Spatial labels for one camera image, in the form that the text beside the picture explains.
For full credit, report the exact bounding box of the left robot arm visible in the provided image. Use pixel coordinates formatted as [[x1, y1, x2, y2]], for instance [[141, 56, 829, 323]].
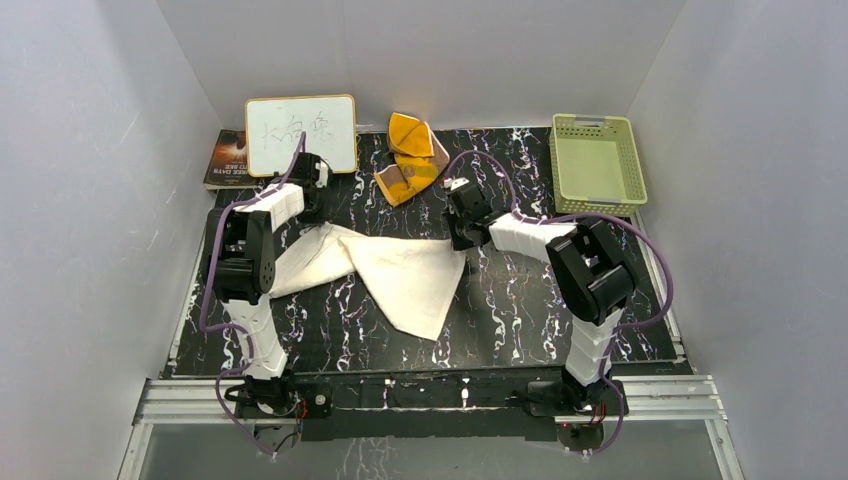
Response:
[[199, 151, 332, 416]]

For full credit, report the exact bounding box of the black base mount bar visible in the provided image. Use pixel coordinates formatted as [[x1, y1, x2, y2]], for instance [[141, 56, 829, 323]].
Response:
[[223, 365, 630, 451]]

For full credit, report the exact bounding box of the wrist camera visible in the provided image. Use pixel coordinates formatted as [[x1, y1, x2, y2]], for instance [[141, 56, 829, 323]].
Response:
[[315, 160, 333, 189], [444, 177, 470, 195]]

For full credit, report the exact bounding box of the white towel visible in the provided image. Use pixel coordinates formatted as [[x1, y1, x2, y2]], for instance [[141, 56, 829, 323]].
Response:
[[269, 223, 467, 341]]

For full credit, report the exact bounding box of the dark book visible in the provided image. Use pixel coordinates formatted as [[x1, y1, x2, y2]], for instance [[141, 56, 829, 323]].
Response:
[[203, 129, 258, 191]]

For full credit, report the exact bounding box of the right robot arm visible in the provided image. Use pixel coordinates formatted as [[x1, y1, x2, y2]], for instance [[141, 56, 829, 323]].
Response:
[[443, 178, 637, 414]]

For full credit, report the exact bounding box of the yellow brown towel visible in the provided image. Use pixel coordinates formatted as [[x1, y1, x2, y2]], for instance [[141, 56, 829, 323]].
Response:
[[375, 112, 450, 207]]

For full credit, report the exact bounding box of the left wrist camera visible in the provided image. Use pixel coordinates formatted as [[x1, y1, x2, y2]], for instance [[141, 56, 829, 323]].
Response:
[[315, 160, 333, 189]]

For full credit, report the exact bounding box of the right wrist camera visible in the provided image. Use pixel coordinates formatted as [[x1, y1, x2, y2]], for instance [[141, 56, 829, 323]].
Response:
[[444, 177, 470, 195]]

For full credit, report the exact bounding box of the whiteboard with yellow frame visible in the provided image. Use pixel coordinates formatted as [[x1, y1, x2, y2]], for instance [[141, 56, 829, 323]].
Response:
[[244, 94, 359, 178]]

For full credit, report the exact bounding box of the green plastic basket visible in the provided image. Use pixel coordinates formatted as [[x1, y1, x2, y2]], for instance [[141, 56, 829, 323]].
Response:
[[549, 113, 648, 217]]

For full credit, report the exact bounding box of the aluminium rail frame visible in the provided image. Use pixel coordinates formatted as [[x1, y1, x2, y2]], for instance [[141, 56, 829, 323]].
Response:
[[119, 369, 743, 479]]

